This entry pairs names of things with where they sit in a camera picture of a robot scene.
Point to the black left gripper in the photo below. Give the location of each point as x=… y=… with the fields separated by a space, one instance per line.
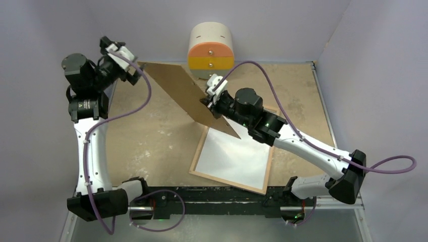
x=130 y=77

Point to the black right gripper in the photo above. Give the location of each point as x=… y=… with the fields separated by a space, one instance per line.
x=208 y=101

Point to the wooden picture frame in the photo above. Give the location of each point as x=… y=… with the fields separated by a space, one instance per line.
x=197 y=157

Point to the glossy printed photo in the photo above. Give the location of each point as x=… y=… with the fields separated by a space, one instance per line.
x=234 y=160

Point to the brown cardboard backing board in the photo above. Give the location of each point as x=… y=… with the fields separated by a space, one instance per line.
x=176 y=81

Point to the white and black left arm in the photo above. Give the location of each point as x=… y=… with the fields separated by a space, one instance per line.
x=88 y=107

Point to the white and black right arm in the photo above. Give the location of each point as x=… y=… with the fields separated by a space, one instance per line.
x=343 y=171

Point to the small colourful drawer cabinet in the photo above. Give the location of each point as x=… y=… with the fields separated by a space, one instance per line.
x=210 y=50

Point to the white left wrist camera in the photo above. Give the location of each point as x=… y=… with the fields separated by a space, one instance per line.
x=121 y=55

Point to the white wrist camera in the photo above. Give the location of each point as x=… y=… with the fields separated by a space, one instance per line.
x=215 y=86
x=121 y=55

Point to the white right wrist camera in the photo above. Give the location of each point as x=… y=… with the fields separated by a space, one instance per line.
x=215 y=86

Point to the black and aluminium base rail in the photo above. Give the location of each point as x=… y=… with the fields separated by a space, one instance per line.
x=163 y=202

